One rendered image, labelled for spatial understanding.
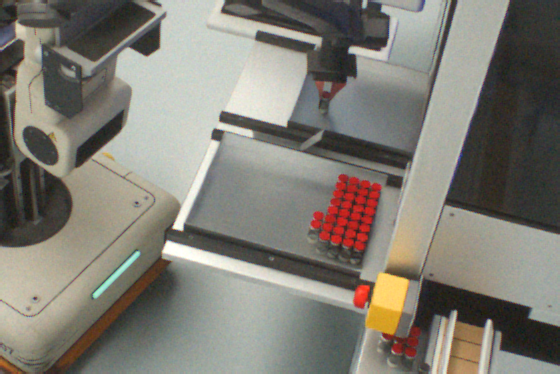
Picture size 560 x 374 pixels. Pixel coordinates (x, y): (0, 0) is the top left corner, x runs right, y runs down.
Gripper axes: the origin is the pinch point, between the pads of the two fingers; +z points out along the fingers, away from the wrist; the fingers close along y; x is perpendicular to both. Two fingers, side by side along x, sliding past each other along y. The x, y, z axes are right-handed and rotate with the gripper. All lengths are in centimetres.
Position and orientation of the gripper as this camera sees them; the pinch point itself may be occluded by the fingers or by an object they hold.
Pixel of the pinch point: (326, 94)
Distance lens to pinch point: 224.2
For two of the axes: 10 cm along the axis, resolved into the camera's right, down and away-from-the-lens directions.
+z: -1.1, 6.8, 7.3
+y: 9.9, 0.8, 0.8
